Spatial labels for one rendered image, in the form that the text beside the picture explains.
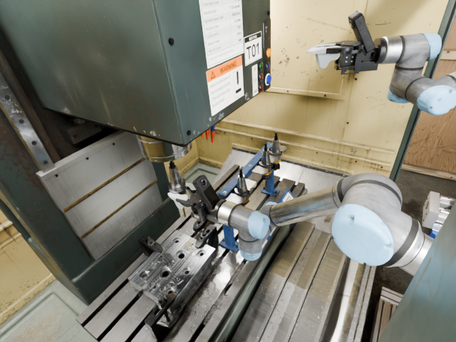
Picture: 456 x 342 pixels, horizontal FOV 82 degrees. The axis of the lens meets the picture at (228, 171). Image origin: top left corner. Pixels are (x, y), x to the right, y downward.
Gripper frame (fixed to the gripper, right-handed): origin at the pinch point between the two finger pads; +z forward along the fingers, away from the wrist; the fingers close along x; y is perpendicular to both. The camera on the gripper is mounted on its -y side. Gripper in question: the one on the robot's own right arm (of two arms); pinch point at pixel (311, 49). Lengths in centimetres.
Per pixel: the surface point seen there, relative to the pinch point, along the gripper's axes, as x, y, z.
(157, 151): -23, 19, 46
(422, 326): -75, 6, 6
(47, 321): -26, 115, 127
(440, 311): -76, 2, 7
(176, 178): -17, 34, 45
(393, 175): 39, 79, -62
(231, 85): -17.9, 3.5, 23.5
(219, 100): -23.2, 5.5, 26.5
